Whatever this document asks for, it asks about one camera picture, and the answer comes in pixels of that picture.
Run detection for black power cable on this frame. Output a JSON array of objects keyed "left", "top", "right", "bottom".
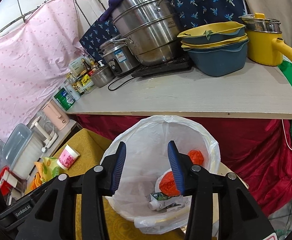
[{"left": 107, "top": 74, "right": 147, "bottom": 92}]

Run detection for pink curtain sheet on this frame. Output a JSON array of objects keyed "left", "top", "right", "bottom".
[{"left": 0, "top": 0, "right": 83, "bottom": 141}]

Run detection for orange ribbed cloth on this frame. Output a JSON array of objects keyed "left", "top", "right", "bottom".
[{"left": 30, "top": 172, "right": 42, "bottom": 190}]

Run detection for red plastic basin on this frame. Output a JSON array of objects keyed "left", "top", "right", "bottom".
[{"left": 0, "top": 166, "right": 18, "bottom": 196}]

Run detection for red plastic bag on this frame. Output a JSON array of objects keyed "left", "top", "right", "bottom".
[{"left": 159, "top": 150, "right": 205, "bottom": 197}]

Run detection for condiment bottles cluster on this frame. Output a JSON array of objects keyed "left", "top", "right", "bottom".
[{"left": 66, "top": 56, "right": 104, "bottom": 95}]

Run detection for white dish drainer box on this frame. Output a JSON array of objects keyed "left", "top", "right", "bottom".
[{"left": 2, "top": 124, "right": 43, "bottom": 180}]

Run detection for stacked blue yellow basins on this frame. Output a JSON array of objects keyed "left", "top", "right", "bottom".
[{"left": 177, "top": 21, "right": 249, "bottom": 77}]

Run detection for green white can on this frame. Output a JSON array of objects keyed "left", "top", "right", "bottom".
[{"left": 54, "top": 87, "right": 75, "bottom": 111}]

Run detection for green yellow snack wrapper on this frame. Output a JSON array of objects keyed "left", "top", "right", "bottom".
[{"left": 34, "top": 157, "right": 62, "bottom": 183}]

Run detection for steel rice cooker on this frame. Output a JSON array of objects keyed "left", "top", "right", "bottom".
[{"left": 99, "top": 35, "right": 140, "bottom": 76}]

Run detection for black induction cooker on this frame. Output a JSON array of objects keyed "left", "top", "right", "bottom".
[{"left": 131, "top": 57, "right": 195, "bottom": 78}]

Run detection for small steel bowl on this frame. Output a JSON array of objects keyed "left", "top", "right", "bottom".
[{"left": 90, "top": 66, "right": 115, "bottom": 88}]

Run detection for yellow saucepan with handle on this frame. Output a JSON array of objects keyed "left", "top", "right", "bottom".
[{"left": 240, "top": 13, "right": 292, "bottom": 66}]

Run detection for red satin counter skirt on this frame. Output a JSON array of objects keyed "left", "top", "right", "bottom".
[{"left": 71, "top": 114, "right": 292, "bottom": 217}]

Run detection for white lined trash bin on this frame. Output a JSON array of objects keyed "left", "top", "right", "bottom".
[{"left": 104, "top": 115, "right": 220, "bottom": 235}]

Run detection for pink electric kettle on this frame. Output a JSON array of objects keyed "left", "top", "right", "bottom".
[{"left": 42, "top": 100, "right": 70, "bottom": 131}]

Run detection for large steel steamer pot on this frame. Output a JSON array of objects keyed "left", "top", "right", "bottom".
[{"left": 111, "top": 0, "right": 183, "bottom": 66}]

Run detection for white pink paper cup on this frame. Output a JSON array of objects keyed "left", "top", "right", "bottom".
[{"left": 57, "top": 144, "right": 80, "bottom": 170}]

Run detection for blue patterned cloth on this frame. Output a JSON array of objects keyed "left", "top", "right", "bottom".
[{"left": 80, "top": 0, "right": 247, "bottom": 61}]

